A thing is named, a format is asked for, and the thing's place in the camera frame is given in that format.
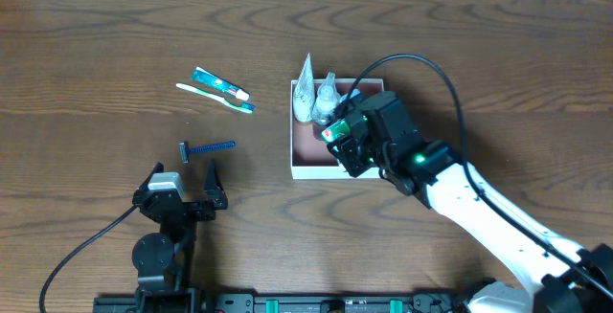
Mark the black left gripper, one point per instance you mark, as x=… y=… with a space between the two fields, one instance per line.
x=190 y=208

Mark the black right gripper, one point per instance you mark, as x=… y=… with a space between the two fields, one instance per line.
x=357 y=161

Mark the green soap box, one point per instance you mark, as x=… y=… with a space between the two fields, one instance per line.
x=335 y=131

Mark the clear spray bottle blue liquid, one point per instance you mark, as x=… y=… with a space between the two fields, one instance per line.
x=327 y=99

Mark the white cardboard box pink inside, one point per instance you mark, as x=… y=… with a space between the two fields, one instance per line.
x=308 y=157

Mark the white shampoo tube leaf print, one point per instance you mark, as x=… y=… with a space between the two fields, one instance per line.
x=304 y=93

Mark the green toothpaste tube white cap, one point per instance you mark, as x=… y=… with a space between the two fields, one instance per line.
x=207 y=78

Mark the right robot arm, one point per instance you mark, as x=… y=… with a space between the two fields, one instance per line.
x=556 y=273

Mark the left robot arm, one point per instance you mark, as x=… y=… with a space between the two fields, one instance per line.
x=163 y=260

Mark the blue disposable razor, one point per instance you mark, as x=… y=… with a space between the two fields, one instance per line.
x=186 y=151

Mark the green white toothbrush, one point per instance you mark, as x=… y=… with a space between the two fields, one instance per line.
x=243 y=108

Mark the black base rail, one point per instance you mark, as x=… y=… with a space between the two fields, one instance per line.
x=200 y=301

